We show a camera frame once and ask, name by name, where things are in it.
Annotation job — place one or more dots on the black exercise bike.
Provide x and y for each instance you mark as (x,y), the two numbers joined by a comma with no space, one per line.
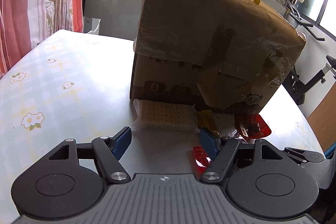
(299,82)

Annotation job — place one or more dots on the white plastic bin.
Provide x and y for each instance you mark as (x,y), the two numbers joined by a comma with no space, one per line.
(90,26)

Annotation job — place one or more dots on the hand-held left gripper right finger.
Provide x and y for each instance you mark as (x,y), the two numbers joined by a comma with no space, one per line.
(207,142)

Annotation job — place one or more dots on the yellow snack bar packet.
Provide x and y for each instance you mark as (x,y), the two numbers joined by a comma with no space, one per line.
(206,123)

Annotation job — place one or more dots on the white cracker packet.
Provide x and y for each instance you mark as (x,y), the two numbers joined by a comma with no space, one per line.
(165,116)

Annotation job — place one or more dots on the red patterned curtain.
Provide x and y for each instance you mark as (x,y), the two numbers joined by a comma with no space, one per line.
(23,3)

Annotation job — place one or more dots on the brown cardboard box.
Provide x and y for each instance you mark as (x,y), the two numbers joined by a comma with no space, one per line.
(157,87)

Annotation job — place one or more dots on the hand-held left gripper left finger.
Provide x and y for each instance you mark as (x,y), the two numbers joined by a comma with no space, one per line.
(122,142)

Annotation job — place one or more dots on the wooden board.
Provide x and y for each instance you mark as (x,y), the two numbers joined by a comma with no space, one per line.
(324,124)

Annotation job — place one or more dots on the floral tablecloth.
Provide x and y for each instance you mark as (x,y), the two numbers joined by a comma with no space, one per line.
(65,77)

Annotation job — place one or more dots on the blue plastic object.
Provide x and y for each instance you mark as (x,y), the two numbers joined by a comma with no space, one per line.
(330,151)

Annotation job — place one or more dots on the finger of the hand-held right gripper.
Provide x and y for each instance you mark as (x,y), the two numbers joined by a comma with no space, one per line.
(312,157)

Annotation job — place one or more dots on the small red candy packet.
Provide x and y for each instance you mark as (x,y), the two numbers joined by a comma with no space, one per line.
(200,158)

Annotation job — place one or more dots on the large red snack packet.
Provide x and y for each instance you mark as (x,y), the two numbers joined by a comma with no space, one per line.
(253,127)

